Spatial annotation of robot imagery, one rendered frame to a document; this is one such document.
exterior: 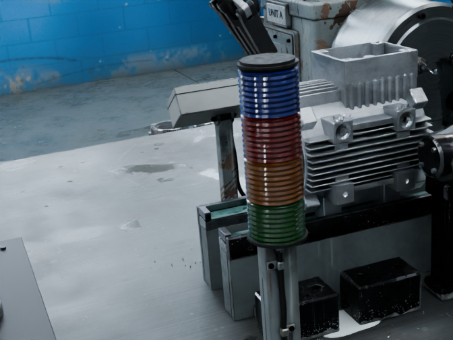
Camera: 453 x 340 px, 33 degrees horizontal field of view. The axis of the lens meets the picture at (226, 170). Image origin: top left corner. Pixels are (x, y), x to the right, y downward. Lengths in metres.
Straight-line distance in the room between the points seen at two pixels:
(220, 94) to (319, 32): 0.38
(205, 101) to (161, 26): 5.54
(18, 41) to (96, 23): 0.67
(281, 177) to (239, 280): 0.35
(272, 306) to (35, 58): 5.86
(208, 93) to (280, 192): 0.54
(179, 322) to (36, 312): 0.23
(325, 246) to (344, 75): 0.25
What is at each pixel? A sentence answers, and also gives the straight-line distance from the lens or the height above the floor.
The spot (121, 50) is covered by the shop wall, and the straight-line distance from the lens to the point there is 6.73.
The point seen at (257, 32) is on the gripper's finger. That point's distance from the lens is 1.08.
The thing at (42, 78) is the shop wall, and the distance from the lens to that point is 6.63.
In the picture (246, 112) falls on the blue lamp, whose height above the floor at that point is 1.17.
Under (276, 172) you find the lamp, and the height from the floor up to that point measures 1.11.
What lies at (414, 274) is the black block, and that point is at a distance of 1.09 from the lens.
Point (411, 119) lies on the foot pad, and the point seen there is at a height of 1.06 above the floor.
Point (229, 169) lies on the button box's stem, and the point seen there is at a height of 0.93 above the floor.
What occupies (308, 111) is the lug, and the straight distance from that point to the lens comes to 1.04.
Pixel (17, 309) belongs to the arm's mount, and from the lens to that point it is 0.99.
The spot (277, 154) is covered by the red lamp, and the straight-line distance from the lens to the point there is 0.74.
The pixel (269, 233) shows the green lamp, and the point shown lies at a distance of 0.77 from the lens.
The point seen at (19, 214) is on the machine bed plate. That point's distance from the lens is 1.60.
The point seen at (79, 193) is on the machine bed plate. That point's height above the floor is 0.80.
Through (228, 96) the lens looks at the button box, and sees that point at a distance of 1.27.
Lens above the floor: 1.36
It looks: 19 degrees down
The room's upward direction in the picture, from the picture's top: 5 degrees counter-clockwise
